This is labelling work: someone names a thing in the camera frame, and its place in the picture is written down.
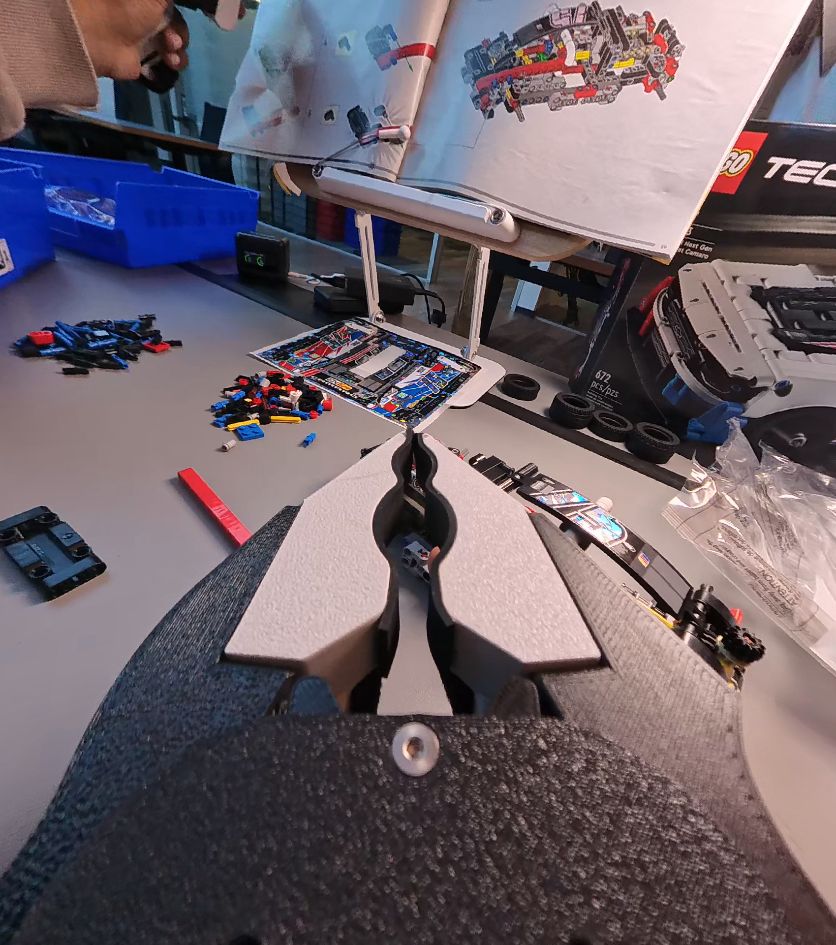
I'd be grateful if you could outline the black toy set box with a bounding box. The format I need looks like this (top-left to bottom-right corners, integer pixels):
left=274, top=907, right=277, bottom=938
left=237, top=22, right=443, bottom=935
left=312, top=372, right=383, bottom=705
left=569, top=118, right=836, bottom=496

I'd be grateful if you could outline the crumpled clear plastic bag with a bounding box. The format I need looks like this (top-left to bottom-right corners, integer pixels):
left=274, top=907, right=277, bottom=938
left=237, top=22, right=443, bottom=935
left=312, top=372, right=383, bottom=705
left=713, top=421, right=836, bottom=592

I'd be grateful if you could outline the holographic sticker sheet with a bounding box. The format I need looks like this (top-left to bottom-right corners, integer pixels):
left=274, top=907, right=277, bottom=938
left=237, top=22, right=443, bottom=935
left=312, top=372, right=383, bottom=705
left=249, top=317, right=482, bottom=430

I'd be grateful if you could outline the person's left forearm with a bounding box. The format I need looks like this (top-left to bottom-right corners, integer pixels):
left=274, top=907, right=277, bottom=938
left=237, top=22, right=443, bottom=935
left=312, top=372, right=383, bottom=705
left=0, top=0, right=103, bottom=151

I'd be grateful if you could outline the pile of mixed toy bricks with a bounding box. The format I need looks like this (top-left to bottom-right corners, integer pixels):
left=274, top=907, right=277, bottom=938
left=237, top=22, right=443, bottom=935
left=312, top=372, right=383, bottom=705
left=211, top=371, right=335, bottom=442

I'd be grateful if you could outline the wooden leg table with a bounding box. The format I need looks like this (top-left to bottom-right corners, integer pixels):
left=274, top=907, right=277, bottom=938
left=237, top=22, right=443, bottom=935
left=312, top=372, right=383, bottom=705
left=484, top=247, right=614, bottom=348

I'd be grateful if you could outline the printed clear plastic bag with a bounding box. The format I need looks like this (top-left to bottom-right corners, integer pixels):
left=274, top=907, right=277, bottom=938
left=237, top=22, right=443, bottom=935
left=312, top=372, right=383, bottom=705
left=663, top=472, right=836, bottom=721

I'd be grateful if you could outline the person's left hand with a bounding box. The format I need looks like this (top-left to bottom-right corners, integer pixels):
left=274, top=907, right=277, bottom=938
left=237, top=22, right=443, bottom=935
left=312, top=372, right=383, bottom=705
left=93, top=0, right=191, bottom=82

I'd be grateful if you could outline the black power bank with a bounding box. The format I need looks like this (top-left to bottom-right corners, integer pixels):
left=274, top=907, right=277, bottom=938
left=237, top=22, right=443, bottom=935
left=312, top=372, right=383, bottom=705
left=234, top=230, right=292, bottom=284

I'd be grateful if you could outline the white book stand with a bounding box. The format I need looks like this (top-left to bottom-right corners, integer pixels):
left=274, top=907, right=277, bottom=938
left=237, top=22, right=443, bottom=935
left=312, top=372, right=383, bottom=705
left=270, top=124, right=596, bottom=409

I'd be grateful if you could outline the pile of blue black pins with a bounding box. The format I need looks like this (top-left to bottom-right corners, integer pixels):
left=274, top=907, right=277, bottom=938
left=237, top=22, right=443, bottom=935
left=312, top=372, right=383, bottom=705
left=13, top=314, right=184, bottom=377

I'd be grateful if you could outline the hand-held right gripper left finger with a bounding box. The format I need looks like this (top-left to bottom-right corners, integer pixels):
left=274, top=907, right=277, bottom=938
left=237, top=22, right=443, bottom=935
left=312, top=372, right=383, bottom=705
left=223, top=428, right=419, bottom=698

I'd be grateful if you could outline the instruction booklet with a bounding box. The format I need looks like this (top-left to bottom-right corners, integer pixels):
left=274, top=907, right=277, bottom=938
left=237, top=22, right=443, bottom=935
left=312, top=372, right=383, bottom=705
left=218, top=0, right=817, bottom=261

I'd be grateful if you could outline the black toy panel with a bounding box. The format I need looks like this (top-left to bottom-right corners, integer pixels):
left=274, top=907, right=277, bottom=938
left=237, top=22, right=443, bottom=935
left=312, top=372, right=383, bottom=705
left=0, top=505, right=108, bottom=601

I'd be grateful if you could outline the long red toy beam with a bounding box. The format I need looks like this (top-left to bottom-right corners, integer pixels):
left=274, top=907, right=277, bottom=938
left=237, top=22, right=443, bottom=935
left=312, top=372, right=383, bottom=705
left=176, top=467, right=253, bottom=549

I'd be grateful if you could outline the partly built toy car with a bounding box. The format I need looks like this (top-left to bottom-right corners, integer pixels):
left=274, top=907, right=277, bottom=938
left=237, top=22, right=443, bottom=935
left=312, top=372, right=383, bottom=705
left=359, top=434, right=767, bottom=691

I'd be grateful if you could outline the shiny clear plastic bag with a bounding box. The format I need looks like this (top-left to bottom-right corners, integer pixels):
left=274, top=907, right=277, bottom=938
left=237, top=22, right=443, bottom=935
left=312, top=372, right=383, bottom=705
left=44, top=184, right=118, bottom=228

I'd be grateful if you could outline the small black power adapter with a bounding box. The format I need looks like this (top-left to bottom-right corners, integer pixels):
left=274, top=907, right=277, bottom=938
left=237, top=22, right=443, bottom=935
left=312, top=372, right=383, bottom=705
left=312, top=285, right=368, bottom=315

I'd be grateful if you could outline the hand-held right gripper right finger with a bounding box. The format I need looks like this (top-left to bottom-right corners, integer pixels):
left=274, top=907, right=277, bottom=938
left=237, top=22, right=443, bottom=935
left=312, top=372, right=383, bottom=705
left=414, top=432, right=603, bottom=699

